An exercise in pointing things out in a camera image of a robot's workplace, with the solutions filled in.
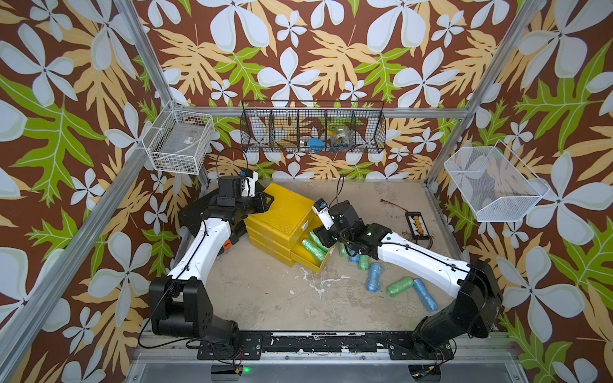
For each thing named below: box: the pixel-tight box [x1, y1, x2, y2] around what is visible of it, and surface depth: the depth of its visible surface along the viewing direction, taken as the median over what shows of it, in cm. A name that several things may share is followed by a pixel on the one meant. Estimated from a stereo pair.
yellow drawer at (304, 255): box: [289, 232, 332, 274], surface depth 86 cm
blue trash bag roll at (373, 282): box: [366, 263, 381, 293], surface depth 88 cm
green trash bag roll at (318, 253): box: [301, 238, 327, 267], surface depth 86 cm
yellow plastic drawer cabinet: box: [244, 182, 333, 274], surface depth 82 cm
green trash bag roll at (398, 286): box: [386, 276, 415, 298], surface depth 86 cm
